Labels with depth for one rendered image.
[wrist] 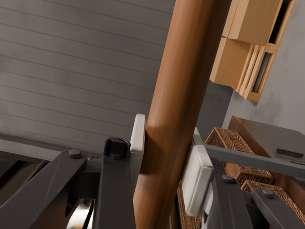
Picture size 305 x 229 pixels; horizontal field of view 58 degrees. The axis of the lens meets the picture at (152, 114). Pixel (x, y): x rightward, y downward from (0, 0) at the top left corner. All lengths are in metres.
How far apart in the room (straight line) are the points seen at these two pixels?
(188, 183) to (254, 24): 2.79
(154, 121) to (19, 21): 3.94
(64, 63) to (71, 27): 0.47
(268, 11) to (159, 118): 2.83
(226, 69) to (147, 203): 3.14
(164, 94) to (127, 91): 3.63
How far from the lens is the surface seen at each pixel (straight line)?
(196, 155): 0.15
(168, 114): 0.16
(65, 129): 4.12
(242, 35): 2.89
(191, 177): 0.16
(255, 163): 1.14
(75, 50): 3.84
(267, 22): 2.96
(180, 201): 1.76
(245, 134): 1.67
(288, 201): 1.17
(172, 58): 0.15
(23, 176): 1.81
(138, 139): 0.15
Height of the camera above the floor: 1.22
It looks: 3 degrees down
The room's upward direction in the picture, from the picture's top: 78 degrees counter-clockwise
